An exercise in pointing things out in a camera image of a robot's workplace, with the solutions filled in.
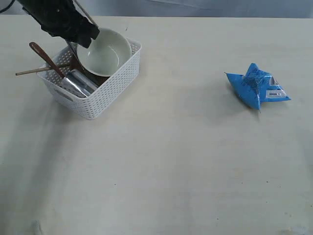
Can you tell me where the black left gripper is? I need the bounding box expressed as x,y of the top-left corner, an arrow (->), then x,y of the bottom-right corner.
19,0 -> 100,48

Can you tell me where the silver table knife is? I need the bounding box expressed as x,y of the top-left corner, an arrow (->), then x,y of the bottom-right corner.
66,40 -> 86,75

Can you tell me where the white ceramic bowl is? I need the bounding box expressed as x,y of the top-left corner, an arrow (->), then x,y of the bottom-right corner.
77,28 -> 132,77

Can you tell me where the blue snack bag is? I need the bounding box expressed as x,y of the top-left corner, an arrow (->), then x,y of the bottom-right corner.
226,63 -> 291,111

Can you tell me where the wooden chopstick back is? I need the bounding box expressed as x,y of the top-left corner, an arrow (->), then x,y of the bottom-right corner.
74,0 -> 99,27

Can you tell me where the brown round plate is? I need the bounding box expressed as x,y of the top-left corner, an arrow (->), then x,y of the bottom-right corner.
70,56 -> 109,87

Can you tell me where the white perforated plastic basket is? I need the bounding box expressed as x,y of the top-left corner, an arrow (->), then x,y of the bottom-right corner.
37,38 -> 142,120

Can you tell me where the wooden handled metal scoop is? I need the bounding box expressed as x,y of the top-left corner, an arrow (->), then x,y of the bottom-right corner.
29,42 -> 97,98

